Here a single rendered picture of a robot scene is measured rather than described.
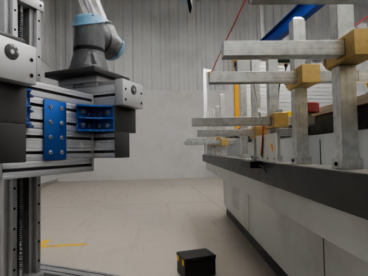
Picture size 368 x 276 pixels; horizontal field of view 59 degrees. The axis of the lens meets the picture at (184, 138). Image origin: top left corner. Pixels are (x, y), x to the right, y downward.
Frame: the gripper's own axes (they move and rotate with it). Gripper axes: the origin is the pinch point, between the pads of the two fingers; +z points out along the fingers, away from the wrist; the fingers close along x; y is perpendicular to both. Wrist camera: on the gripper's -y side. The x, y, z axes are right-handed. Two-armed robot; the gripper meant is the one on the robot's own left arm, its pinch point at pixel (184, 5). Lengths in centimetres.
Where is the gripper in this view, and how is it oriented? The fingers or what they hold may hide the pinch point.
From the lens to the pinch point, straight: 137.6
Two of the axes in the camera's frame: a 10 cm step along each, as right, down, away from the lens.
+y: -9.2, 0.3, 3.9
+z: 0.2, 10.0, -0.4
